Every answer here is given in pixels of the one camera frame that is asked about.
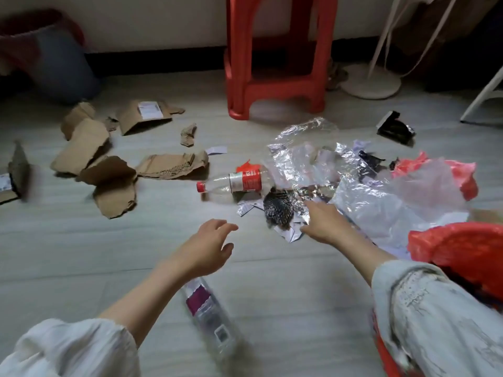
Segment clear bottle red label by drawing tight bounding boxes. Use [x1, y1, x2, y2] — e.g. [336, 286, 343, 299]
[196, 160, 276, 201]

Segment large translucent plastic bag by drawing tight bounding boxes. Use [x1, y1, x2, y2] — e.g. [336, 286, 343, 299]
[334, 157, 472, 252]

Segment person's left forearm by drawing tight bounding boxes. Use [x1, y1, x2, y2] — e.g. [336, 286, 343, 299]
[98, 259, 197, 348]

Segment person's printed right sleeve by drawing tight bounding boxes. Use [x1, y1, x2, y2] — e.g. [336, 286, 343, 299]
[371, 259, 503, 377]

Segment waste basket with red bag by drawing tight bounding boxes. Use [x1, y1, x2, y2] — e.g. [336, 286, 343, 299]
[371, 221, 503, 377]

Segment person's left hand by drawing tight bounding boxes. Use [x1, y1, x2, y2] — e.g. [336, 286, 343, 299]
[172, 218, 239, 278]

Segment person's white left sleeve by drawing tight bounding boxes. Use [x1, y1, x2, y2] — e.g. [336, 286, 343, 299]
[0, 318, 141, 377]

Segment clear bottle purple cap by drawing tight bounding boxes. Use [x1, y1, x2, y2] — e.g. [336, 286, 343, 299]
[180, 276, 244, 362]

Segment person's right hand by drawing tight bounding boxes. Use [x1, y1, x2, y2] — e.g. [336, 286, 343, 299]
[300, 199, 356, 248]

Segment red plastic bag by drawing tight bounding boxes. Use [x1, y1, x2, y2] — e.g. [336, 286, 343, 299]
[389, 151, 479, 202]

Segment grey bin with red liner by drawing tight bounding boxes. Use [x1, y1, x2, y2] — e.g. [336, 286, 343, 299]
[0, 8, 99, 105]

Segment white metal frame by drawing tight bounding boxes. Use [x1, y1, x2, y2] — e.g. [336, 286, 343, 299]
[460, 66, 503, 124]

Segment torn cardboard pieces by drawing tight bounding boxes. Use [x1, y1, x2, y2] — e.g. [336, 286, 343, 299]
[0, 99, 210, 220]

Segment person's right forearm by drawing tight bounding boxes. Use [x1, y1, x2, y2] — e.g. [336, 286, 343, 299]
[334, 231, 398, 287]

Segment red plastic stool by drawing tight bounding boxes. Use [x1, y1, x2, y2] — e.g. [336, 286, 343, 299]
[224, 0, 338, 121]

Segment black snack wrapper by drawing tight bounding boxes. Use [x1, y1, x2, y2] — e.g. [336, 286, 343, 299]
[376, 110, 417, 146]

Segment black patterned plastic piece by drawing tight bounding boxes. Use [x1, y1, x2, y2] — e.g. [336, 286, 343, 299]
[262, 188, 296, 228]
[357, 150, 387, 173]

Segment silver foil wrapper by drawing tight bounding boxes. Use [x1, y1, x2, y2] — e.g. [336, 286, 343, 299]
[271, 143, 362, 216]

